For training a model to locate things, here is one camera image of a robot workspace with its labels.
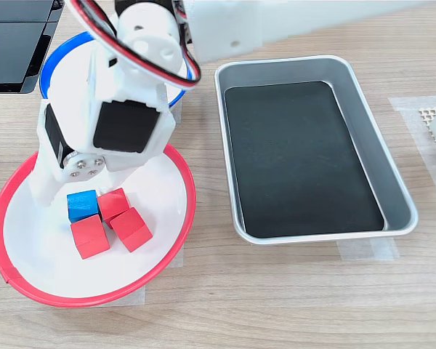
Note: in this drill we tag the blue cube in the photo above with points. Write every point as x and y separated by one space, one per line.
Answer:
81 207

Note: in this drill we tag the red cube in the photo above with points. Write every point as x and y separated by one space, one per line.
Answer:
131 230
91 238
112 203

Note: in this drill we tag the blue-rimmed white plate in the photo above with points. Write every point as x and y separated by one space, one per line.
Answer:
69 80

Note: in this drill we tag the red-rimmed white plate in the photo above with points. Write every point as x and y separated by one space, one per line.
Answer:
58 276

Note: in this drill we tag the black glossy panel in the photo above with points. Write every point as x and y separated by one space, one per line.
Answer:
18 9
11 54

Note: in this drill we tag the black tray mat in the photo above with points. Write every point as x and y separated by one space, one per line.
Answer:
294 163

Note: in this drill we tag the steel tray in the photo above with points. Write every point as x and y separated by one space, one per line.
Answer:
392 189

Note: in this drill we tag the wide translucent tape sheet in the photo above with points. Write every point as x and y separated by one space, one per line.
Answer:
407 109

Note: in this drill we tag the pale perforated base plate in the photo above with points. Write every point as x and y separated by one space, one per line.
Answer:
427 114

